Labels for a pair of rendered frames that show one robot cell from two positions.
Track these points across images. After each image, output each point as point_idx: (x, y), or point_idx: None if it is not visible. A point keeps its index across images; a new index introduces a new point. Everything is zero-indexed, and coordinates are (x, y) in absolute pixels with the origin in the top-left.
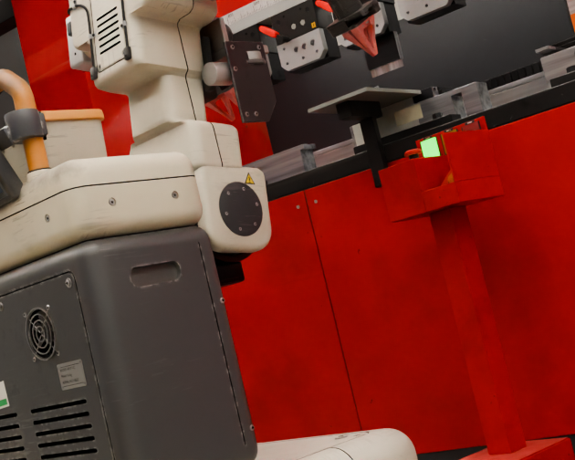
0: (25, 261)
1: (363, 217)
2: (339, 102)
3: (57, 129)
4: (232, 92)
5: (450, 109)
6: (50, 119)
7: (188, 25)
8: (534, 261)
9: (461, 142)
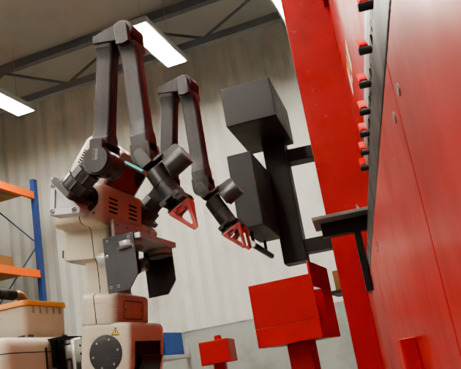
0: None
1: (377, 313)
2: (319, 225)
3: None
4: (224, 236)
5: None
6: None
7: (97, 228)
8: None
9: (270, 292)
